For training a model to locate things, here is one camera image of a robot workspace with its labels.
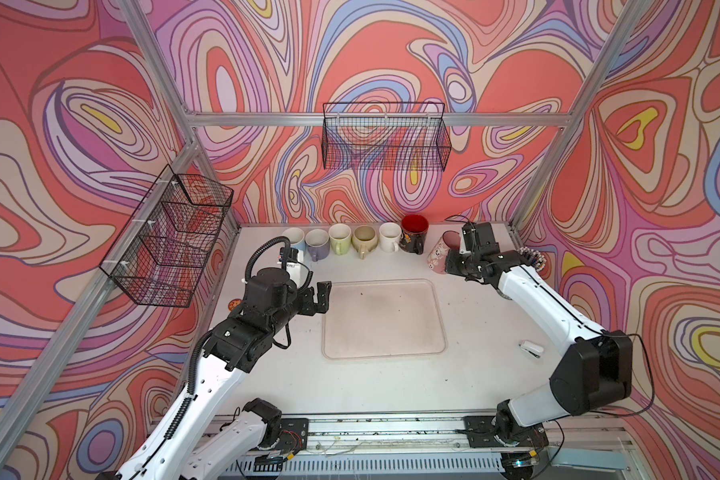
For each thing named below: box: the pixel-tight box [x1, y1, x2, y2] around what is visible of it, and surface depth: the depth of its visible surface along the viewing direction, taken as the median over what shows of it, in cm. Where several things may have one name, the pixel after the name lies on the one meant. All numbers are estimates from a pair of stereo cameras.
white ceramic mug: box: [379, 222, 402, 253], surface depth 107 cm
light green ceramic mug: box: [328, 223, 352, 255], surface depth 107 cm
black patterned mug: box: [398, 214, 429, 255], surface depth 108 cm
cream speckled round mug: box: [352, 224, 379, 260], surface depth 107 cm
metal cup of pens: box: [517, 246, 547, 272], surface depth 90 cm
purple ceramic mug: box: [305, 228, 330, 262], surface depth 107 cm
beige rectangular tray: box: [322, 278, 447, 360], surface depth 95 cm
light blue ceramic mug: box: [282, 227, 305, 253], surface depth 106 cm
